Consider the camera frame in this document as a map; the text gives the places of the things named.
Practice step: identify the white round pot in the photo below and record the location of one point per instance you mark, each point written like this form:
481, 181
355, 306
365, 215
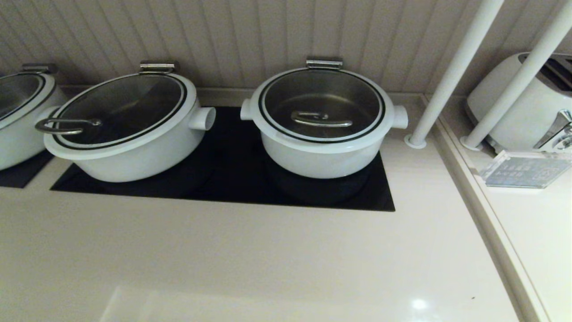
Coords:
18, 143
143, 162
313, 163

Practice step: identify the large black glass cooktop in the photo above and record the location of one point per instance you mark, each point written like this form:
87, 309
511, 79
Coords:
223, 179

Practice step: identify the white slanted pole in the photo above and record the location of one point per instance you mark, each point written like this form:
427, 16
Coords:
523, 76
456, 67

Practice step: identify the clear acrylic sign block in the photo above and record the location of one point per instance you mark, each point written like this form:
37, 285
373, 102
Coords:
523, 172

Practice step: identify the white toaster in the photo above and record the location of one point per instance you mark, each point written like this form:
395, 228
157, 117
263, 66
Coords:
536, 112

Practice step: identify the small black glass cooktop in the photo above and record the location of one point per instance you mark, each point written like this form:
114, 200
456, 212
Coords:
18, 174

